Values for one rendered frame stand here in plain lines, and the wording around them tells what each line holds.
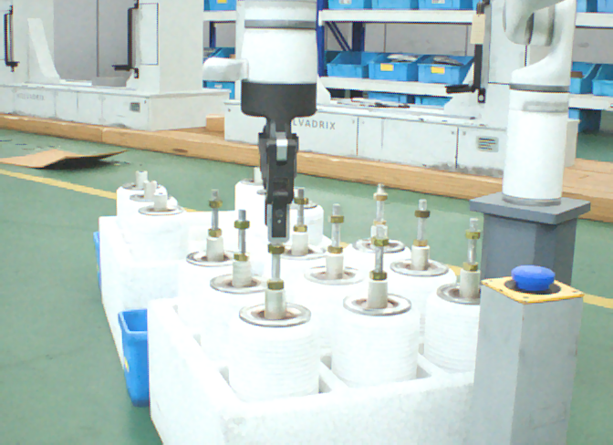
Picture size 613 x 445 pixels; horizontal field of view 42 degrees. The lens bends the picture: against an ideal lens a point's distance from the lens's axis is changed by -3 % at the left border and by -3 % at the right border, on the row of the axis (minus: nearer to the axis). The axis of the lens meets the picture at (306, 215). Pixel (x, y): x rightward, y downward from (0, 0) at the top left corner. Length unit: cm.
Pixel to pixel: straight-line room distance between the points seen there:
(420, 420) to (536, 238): 45
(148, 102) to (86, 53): 419
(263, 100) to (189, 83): 355
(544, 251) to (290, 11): 63
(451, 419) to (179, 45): 353
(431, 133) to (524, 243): 186
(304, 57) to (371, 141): 247
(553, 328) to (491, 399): 9
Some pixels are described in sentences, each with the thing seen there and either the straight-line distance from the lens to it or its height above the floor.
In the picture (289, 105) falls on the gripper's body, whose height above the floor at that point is 47.
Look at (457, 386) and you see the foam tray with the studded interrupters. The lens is 91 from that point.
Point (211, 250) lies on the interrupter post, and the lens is 107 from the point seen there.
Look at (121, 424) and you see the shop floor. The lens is 121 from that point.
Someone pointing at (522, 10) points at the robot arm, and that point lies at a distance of 119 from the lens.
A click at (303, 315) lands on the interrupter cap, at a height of 25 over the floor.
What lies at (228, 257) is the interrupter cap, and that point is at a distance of 109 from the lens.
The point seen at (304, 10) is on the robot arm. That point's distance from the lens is 80.
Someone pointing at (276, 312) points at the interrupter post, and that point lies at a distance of 86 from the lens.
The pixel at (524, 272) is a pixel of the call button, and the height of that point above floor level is 33.
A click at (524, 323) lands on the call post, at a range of 76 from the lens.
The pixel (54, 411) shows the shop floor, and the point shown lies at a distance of 127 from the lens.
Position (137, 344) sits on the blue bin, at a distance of 122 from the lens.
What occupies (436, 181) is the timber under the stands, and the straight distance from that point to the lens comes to 302.
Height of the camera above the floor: 53
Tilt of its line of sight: 12 degrees down
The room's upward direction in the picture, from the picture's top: 1 degrees clockwise
